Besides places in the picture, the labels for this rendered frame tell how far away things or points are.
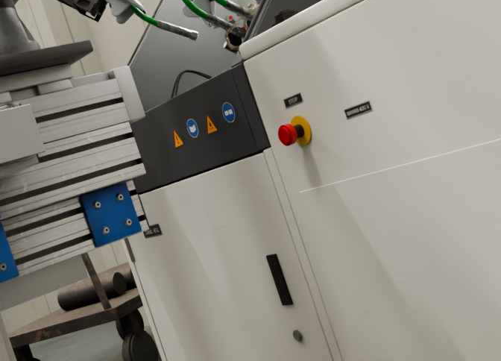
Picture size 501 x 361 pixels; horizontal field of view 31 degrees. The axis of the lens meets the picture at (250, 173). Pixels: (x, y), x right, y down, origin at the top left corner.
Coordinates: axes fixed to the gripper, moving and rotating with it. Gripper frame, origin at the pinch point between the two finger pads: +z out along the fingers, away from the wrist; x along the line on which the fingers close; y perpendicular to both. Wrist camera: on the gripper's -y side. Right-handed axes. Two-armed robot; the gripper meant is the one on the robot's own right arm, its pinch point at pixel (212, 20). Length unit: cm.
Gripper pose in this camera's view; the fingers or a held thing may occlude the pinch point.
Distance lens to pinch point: 204.1
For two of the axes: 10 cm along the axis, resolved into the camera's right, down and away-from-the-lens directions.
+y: -7.8, 2.7, -5.7
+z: 3.2, 9.5, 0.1
